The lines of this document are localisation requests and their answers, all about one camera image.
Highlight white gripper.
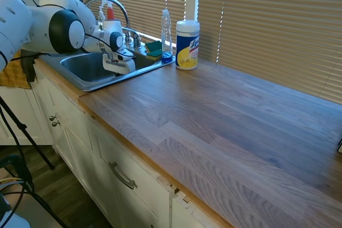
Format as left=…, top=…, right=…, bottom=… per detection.
left=102, top=52, right=136, bottom=75

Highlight stainless steel double sink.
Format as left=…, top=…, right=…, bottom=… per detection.
left=40, top=41, right=176, bottom=92

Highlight yellow green sponge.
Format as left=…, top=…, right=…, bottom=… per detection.
left=146, top=49, right=163, bottom=62
left=144, top=40, right=163, bottom=53

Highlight clear pump bottle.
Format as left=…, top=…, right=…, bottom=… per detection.
left=97, top=8, right=106, bottom=30

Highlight red spray bottle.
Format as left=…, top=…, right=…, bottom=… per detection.
left=100, top=0, right=116, bottom=22

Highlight clear blue dish soap bottle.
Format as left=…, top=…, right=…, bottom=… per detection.
left=160, top=9, right=173, bottom=65

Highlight chrome arched faucet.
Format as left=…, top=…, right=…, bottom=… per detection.
left=84, top=0, right=131, bottom=46

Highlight tan window blind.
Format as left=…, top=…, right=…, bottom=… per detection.
left=75, top=0, right=188, bottom=45
left=198, top=0, right=342, bottom=105

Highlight yellow disinfecting wipes canister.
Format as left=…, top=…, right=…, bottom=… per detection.
left=175, top=19, right=201, bottom=70

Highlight yellow dish towel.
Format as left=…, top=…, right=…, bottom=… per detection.
left=0, top=50, right=32, bottom=90

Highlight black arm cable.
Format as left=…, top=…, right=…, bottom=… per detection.
left=84, top=32, right=136, bottom=59

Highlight chrome faucet handle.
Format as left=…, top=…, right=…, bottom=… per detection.
left=122, top=27, right=143, bottom=50

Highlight metal bar cabinet handle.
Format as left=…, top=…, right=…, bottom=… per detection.
left=108, top=161, right=138, bottom=190

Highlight black camera tripod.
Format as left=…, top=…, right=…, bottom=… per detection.
left=0, top=96, right=56, bottom=170

